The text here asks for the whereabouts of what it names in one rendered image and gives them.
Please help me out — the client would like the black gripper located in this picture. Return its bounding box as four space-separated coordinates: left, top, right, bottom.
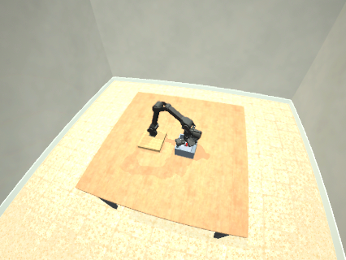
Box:
175 135 199 146

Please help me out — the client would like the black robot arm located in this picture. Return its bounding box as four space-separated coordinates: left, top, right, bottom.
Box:
147 101 202 147

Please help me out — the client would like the white flat plate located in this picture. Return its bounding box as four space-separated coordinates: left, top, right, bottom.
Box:
180 145 192 151

